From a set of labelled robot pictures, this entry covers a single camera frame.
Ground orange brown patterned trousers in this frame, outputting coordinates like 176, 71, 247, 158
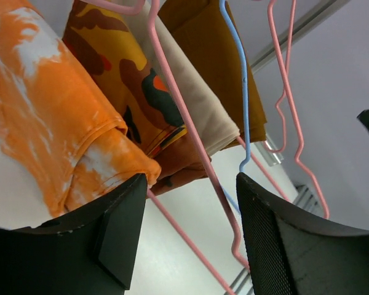
63, 1, 207, 195

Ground beige trousers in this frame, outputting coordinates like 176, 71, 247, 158
122, 2, 239, 156

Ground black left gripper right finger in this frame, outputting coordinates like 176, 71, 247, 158
236, 173, 369, 294

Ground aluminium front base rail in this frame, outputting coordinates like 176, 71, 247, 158
230, 268, 255, 295

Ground pink wire hanger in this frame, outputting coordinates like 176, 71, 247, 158
236, 136, 291, 202
262, 1, 330, 219
85, 0, 253, 295

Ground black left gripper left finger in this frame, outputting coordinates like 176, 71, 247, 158
0, 174, 148, 294

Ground aluminium right frame strut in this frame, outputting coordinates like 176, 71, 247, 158
255, 140, 323, 217

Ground orange white tie-dye trousers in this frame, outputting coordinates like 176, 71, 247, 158
0, 1, 161, 217

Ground blue wire hanger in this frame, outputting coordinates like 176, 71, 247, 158
218, 0, 252, 216

